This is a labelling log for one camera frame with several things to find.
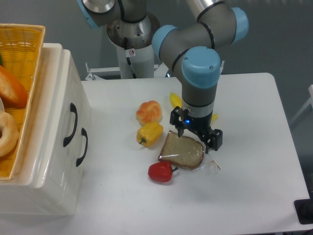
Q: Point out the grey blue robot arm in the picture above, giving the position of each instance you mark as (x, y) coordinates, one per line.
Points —
(189, 54)

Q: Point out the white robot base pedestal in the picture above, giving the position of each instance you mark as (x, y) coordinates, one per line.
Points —
(132, 37)

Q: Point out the white drawer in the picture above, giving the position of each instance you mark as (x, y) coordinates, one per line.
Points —
(61, 170)
(69, 88)

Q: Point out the red bell pepper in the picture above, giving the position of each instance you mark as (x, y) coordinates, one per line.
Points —
(161, 171)

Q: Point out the orange swirl bread roll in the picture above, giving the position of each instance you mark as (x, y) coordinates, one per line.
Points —
(149, 111)

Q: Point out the bagged bread slice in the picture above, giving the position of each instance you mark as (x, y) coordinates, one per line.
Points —
(186, 153)

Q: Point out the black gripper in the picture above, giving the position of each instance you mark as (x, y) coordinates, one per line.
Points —
(200, 126)

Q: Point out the white drawer cabinet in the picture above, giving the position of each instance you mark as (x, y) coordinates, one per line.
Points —
(18, 195)

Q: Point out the black device at edge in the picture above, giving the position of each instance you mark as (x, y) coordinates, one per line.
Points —
(304, 210)

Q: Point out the yellow banana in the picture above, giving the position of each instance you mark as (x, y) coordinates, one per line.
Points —
(176, 101)

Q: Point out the white chair frame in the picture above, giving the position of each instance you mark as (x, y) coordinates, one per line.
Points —
(304, 110)

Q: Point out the beige bagel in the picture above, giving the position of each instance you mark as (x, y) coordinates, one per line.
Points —
(10, 133)

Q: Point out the yellow bell pepper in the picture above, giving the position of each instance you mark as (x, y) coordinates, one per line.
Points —
(148, 134)

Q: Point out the yellow wicker basket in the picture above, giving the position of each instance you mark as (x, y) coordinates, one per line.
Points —
(20, 48)

